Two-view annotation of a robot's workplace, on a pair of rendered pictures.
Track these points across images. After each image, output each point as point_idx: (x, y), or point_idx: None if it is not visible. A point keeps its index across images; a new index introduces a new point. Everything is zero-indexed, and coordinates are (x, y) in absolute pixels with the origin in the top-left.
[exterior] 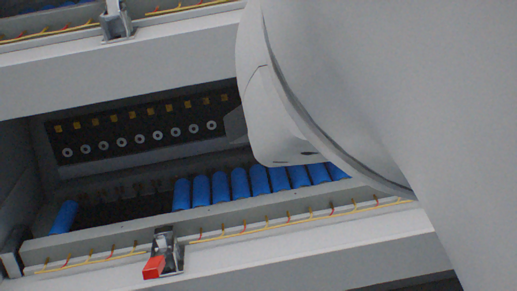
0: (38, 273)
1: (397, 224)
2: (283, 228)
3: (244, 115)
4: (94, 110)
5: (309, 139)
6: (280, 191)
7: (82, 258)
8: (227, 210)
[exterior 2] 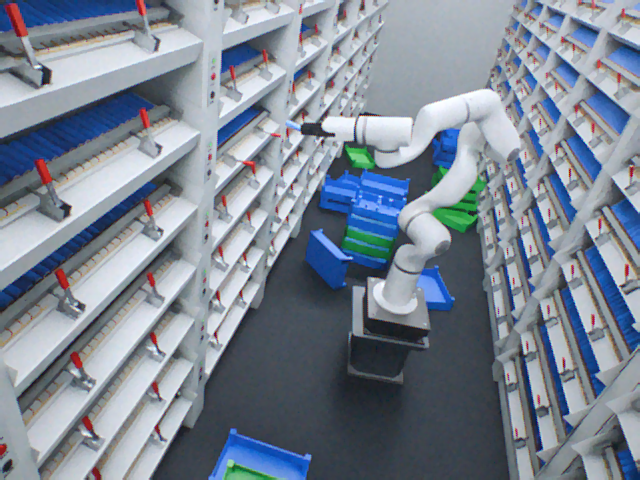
0: None
1: (254, 142)
2: (236, 148)
3: (327, 134)
4: None
5: (358, 141)
6: (232, 137)
7: None
8: (230, 145)
